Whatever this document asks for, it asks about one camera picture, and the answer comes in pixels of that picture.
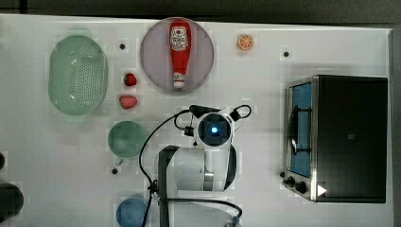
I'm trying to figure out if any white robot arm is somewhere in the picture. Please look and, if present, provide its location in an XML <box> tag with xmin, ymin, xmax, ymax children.
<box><xmin>158</xmin><ymin>113</ymin><xmax>236</xmax><ymax>227</ymax></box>

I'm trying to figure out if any green mug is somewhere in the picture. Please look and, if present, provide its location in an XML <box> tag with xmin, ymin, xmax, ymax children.
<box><xmin>108</xmin><ymin>121</ymin><xmax>148</xmax><ymax>166</ymax></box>

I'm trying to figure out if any light red toy strawberry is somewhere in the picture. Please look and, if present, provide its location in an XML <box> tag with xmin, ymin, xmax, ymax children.
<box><xmin>119</xmin><ymin>95</ymin><xmax>138</xmax><ymax>110</ymax></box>

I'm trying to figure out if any grey round plate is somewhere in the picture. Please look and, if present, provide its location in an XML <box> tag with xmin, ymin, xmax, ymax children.
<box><xmin>140</xmin><ymin>17</ymin><xmax>215</xmax><ymax>94</ymax></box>

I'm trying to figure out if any orange slice toy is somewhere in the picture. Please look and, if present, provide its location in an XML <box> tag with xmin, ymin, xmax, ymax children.
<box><xmin>237</xmin><ymin>34</ymin><xmax>254</xmax><ymax>50</ymax></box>

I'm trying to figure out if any red ketchup bottle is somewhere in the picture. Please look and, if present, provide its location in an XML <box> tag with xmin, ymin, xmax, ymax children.
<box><xmin>169</xmin><ymin>19</ymin><xmax>192</xmax><ymax>89</ymax></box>

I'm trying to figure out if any blue cup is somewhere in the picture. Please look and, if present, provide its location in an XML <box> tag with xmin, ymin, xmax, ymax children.
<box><xmin>115</xmin><ymin>197</ymin><xmax>147</xmax><ymax>227</ymax></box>

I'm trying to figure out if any green perforated colander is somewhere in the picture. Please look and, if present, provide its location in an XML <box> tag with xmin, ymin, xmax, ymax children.
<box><xmin>48</xmin><ymin>35</ymin><xmax>108</xmax><ymax>115</ymax></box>

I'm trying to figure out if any silver black toaster oven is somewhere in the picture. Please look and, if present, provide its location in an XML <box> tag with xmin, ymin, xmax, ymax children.
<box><xmin>280</xmin><ymin>75</ymin><xmax>389</xmax><ymax>203</ymax></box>

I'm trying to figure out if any black cylinder object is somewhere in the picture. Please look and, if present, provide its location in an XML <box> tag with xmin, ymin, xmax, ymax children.
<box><xmin>0</xmin><ymin>153</ymin><xmax>6</xmax><ymax>169</ymax></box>
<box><xmin>0</xmin><ymin>183</ymin><xmax>25</xmax><ymax>222</ymax></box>

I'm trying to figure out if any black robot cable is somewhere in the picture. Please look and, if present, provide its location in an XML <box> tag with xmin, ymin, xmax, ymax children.
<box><xmin>138</xmin><ymin>104</ymin><xmax>253</xmax><ymax>227</ymax></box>

